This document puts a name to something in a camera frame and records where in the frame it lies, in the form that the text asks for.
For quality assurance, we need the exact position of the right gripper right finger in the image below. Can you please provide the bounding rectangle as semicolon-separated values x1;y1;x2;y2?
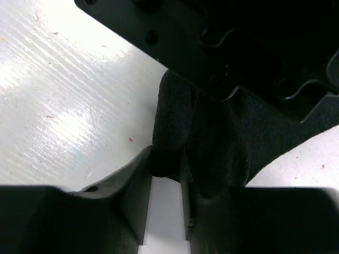
180;153;338;253

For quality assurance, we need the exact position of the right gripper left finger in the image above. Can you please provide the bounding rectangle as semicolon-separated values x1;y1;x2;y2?
1;147;151;253

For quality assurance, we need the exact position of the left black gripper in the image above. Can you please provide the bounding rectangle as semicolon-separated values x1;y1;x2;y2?
76;1;338;122

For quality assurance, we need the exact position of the plain black sock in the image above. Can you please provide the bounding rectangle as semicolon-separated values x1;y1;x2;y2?
151;71;338;198

